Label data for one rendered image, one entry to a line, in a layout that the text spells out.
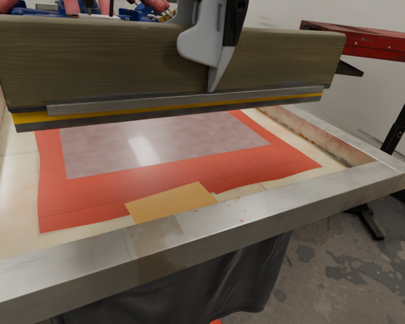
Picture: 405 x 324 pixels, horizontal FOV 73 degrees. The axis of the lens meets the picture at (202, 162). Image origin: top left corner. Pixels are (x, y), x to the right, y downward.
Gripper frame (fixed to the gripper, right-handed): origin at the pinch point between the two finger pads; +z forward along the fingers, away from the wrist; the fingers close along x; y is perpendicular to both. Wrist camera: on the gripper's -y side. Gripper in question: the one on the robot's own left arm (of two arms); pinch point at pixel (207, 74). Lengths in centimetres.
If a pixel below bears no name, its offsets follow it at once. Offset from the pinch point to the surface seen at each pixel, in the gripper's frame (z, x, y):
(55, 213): 14.2, 2.2, 18.3
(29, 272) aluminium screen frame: 10.7, 12.3, 20.0
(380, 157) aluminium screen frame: 10.4, 9.8, -26.9
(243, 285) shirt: 45.3, 3.0, -13.8
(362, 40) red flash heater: 1, -48, -98
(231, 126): 14.0, -12.2, -13.9
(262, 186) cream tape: 14.0, 6.1, -7.6
